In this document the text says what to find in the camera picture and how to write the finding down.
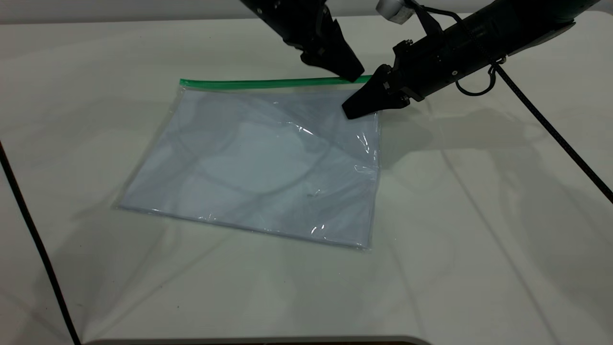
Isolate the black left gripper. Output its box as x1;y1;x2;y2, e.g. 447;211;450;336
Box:
239;0;365;82

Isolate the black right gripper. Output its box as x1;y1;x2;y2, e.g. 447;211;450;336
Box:
341;24;496;120

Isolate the clear zip bag green zipper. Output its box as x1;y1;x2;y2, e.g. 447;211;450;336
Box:
115;74;384;252

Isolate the white paper stack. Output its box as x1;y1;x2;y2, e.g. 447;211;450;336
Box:
120;89;380;247

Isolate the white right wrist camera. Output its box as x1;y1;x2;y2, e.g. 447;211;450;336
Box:
375;0;413;23

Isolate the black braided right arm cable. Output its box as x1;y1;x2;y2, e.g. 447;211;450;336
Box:
407;0;613;204

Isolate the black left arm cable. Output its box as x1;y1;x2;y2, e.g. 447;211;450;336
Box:
0;140;81;345

